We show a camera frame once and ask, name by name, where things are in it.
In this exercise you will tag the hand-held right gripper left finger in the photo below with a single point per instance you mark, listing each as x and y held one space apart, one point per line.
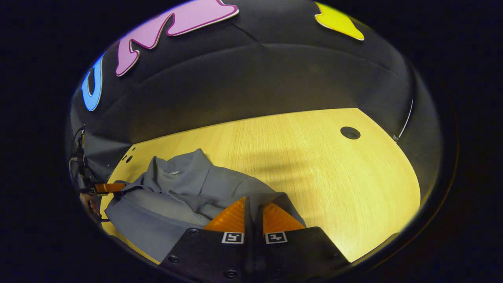
212 255

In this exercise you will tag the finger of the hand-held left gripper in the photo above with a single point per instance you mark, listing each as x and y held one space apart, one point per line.
110 188

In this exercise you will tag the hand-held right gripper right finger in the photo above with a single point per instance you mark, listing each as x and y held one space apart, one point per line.
298 255

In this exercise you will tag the grey long-sleeved shirt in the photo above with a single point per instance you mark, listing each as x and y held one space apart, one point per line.
177 196

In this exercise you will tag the black backdrop cloth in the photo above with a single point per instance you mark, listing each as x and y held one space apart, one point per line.
255 86

